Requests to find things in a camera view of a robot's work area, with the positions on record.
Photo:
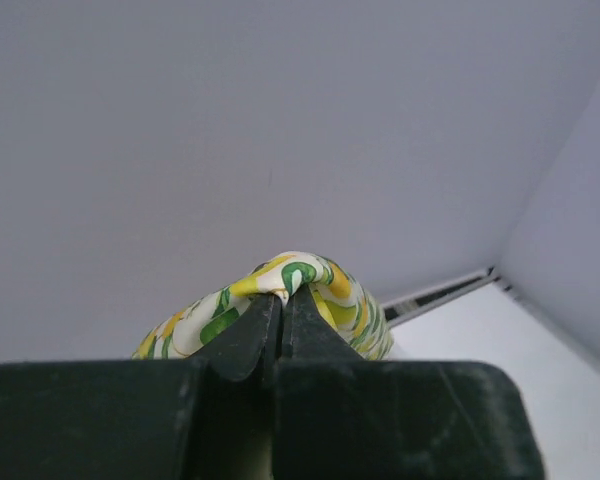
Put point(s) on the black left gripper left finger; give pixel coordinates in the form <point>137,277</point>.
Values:
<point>205,417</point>

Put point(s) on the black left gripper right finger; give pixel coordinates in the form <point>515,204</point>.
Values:
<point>342,417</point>

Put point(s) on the lemon print skirt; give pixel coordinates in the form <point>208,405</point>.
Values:
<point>342,303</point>

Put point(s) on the aluminium frame rail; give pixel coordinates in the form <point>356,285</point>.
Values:
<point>412,305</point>

